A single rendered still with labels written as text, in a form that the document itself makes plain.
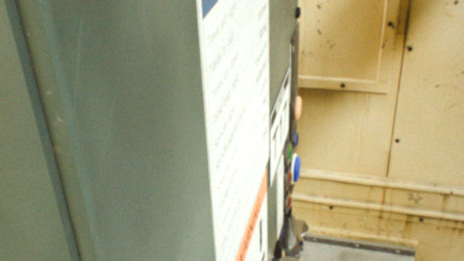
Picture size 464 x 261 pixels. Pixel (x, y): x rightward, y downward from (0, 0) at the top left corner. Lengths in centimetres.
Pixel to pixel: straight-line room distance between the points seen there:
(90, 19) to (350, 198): 143
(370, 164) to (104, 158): 134
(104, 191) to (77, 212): 1
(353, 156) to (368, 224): 23
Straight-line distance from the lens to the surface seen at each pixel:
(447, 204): 157
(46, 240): 18
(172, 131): 23
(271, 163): 49
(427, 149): 147
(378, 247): 165
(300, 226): 116
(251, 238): 44
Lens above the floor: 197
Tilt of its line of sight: 31 degrees down
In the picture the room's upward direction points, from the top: 3 degrees counter-clockwise
